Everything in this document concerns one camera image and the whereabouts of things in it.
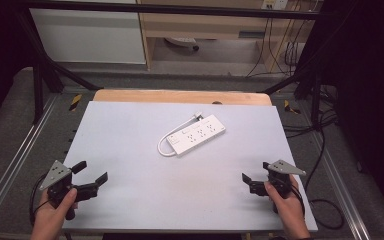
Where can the aluminium rail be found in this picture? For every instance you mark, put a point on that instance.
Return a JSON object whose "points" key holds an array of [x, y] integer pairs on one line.
{"points": [[340, 186], [20, 150]]}

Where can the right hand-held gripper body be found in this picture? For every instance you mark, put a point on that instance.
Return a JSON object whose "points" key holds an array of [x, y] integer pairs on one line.
{"points": [[280, 178]]}

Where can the white table board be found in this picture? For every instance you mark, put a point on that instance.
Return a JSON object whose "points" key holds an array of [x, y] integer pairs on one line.
{"points": [[140, 186]]}

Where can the person's right hand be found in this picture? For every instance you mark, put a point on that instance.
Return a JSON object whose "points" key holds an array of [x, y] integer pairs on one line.
{"points": [[290, 213]]}

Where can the white cabinet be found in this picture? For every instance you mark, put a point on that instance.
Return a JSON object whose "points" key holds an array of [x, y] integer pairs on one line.
{"points": [[86, 33]]}

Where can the light wooden desk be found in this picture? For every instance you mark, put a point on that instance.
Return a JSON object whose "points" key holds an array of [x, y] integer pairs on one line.
{"points": [[206, 25]]}

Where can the white power strip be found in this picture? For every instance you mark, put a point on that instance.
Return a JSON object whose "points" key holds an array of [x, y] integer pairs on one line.
{"points": [[196, 134]]}

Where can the grey power strip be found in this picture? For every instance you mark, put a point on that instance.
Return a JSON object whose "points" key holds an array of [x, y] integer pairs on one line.
{"points": [[181, 41]]}

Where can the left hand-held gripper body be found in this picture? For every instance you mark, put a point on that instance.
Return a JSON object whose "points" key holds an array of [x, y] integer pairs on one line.
{"points": [[56, 173]]}

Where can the wooden table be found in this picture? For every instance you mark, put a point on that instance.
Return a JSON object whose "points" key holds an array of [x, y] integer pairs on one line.
{"points": [[166, 96]]}

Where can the black curtain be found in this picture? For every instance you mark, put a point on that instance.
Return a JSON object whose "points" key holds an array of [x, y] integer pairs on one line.
{"points": [[366, 83], [0, 50]]}

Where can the yellow black tape strip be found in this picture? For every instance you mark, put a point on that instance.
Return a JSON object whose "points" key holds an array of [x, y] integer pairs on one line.
{"points": [[290, 107], [75, 102]]}

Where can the white wall socket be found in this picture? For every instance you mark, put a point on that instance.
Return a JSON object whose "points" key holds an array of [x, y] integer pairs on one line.
{"points": [[275, 4]]}

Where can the black metal frame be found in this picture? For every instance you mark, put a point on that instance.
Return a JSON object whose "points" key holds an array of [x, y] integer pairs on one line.
{"points": [[166, 8]]}

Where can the person's left hand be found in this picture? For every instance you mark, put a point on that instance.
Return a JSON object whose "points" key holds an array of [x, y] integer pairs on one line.
{"points": [[48, 220]]}

